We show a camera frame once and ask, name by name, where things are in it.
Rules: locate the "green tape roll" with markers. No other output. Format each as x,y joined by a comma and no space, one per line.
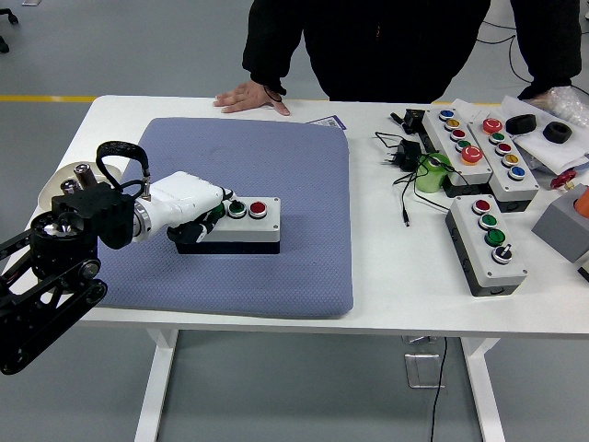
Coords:
425,182

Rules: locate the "person's right forearm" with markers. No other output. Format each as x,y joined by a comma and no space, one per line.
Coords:
269,46

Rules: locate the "black connector plug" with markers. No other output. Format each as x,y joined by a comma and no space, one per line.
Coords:
396,117

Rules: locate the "small white paper sheet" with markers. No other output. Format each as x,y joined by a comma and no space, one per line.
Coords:
465,107

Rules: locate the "grey four-button box, black selector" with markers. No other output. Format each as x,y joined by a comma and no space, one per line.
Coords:
506,276

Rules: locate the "metal floor plate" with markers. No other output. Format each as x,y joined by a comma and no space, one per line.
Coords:
421,370

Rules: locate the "blue-grey textured mat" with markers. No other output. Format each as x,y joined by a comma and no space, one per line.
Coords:
257,285

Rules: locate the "clear plastic bag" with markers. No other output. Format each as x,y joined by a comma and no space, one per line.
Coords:
570,103

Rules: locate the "small metal cylinder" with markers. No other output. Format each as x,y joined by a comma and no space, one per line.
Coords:
68,186

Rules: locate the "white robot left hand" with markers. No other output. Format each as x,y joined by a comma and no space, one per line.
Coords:
184,198

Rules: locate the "black chair base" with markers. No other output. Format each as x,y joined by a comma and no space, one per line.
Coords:
3,45

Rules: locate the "person's right hand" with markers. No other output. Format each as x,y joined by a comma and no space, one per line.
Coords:
250,96

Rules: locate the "grey four-button control box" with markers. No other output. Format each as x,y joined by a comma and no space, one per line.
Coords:
267,230

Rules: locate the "white table leg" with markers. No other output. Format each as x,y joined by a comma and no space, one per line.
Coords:
152,396
488,396

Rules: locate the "purple and white label card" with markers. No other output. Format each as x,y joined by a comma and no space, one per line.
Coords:
329,121

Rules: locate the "large white paper sheet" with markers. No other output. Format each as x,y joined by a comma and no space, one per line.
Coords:
552,154

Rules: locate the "five-button box, red mushroom end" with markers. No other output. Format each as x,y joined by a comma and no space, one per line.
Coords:
524,186

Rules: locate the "grey box with orange button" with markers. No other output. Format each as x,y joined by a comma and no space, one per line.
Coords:
561,225

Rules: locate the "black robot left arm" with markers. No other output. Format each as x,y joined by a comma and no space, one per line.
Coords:
69,251

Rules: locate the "five-button box, blue end button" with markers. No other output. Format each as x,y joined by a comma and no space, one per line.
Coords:
478,172

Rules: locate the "small black device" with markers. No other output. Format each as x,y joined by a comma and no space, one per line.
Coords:
414,119

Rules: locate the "person's left forearm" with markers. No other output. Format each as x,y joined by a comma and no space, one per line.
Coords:
547,46

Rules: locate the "person's left hand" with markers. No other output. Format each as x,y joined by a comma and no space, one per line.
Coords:
537,97

